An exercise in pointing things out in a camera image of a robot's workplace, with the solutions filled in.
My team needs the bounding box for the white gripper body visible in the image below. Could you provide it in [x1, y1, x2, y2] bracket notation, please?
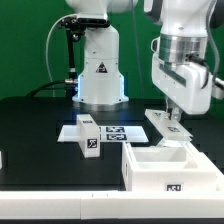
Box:
[151, 53, 212, 115]

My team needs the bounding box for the long white door panel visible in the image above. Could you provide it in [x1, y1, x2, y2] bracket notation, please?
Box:
[145, 109, 192, 141]

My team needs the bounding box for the white cabinet body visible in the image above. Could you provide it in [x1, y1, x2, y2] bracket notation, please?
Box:
[122, 143, 216, 192]

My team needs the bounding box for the short white door panel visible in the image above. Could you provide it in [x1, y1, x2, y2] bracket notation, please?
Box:
[157, 138, 188, 147]

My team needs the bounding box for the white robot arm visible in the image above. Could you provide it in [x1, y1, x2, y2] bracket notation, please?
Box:
[65, 0, 224, 116]

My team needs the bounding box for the white cabinet top block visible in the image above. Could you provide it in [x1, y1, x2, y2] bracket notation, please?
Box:
[77, 114, 100, 158]

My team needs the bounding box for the white right fence bar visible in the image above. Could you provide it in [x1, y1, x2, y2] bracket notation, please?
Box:
[200, 153, 224, 192]

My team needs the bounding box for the white fence bar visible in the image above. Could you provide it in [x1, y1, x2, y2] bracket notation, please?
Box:
[0, 191, 224, 220]
[200, 153, 224, 192]

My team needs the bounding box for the white marker base sheet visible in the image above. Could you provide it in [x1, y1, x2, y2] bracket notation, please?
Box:
[58, 125, 148, 143]

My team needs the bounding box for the white front fence bar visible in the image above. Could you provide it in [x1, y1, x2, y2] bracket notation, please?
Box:
[0, 191, 224, 220]

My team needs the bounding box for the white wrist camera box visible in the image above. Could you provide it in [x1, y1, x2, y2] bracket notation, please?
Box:
[212, 78, 224, 100]

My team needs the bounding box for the grey robot arm cable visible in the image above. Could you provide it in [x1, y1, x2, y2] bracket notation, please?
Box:
[189, 0, 224, 91]

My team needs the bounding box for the grey camera cable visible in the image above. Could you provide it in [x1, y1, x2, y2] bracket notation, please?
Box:
[45, 13, 78, 84]

